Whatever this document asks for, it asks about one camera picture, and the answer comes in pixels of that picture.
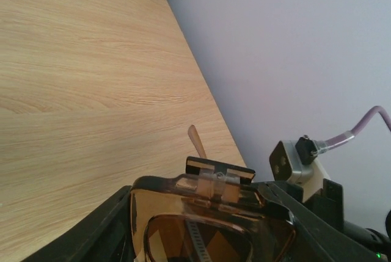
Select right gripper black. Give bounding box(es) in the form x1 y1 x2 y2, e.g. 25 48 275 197
305 179 390 256

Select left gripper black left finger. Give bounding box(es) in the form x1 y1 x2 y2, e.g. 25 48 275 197
24 186 134 261

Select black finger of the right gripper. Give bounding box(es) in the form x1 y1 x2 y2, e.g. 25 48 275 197
185 156 255 184

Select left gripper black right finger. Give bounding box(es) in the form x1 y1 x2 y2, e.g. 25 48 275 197
252 181 390 261

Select brown translucent sunglasses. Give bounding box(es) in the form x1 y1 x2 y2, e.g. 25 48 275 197
130 126 296 261

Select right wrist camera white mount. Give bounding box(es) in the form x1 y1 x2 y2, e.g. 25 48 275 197
269 135 330 202

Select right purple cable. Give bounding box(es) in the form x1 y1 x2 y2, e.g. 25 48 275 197
314 105 391 154

